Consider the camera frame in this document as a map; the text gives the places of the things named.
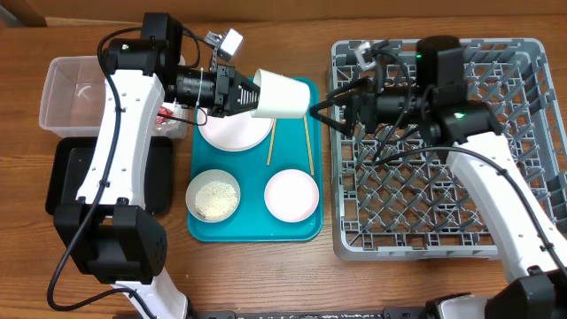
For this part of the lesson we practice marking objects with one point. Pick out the grey dishwasher rack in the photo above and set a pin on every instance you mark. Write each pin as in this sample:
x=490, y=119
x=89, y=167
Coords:
x=391, y=202

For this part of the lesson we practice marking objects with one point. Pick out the teal serving tray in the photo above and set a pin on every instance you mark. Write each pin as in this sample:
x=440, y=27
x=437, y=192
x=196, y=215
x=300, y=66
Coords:
x=252, y=222

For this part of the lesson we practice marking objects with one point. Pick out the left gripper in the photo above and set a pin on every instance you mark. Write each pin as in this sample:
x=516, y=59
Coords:
x=226, y=83

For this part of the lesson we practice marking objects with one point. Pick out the clear plastic waste bin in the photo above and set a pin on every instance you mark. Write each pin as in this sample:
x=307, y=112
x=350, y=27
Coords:
x=73, y=98

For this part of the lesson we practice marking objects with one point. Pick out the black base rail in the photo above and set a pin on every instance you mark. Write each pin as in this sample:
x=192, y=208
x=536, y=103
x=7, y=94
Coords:
x=386, y=313

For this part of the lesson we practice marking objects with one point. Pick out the wooden chopstick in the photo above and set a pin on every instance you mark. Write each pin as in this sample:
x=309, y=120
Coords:
x=271, y=143
x=309, y=148

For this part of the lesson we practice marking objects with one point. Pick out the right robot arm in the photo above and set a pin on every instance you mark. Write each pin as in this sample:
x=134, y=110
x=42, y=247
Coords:
x=468, y=137

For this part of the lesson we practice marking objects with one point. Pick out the cooked white rice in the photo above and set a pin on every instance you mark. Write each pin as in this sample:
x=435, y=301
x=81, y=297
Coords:
x=216, y=201

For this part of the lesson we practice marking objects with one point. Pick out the grey bowl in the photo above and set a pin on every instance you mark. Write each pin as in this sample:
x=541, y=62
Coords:
x=203, y=178

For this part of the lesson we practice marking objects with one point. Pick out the right wooden chopstick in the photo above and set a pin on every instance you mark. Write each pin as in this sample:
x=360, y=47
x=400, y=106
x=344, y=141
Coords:
x=309, y=148

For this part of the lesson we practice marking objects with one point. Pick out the white cup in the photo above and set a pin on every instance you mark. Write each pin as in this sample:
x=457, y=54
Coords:
x=280, y=97

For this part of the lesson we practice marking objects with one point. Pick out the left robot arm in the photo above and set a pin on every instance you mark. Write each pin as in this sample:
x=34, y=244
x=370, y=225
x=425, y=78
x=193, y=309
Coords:
x=107, y=231

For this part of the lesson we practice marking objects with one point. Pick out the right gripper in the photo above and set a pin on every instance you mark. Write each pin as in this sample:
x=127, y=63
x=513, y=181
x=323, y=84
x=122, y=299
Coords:
x=361, y=103

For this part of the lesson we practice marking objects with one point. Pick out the black waste tray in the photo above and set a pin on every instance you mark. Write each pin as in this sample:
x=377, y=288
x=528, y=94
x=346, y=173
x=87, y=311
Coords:
x=71, y=163

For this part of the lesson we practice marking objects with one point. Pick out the red snack wrapper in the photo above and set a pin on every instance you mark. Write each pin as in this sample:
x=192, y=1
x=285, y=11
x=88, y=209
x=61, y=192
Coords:
x=164, y=115

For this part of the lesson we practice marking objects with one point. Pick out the large white plate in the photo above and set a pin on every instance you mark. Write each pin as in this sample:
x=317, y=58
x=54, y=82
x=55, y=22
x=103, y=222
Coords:
x=236, y=133

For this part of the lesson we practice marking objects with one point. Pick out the left wooden chopstick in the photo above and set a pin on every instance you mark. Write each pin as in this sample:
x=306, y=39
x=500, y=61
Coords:
x=271, y=143

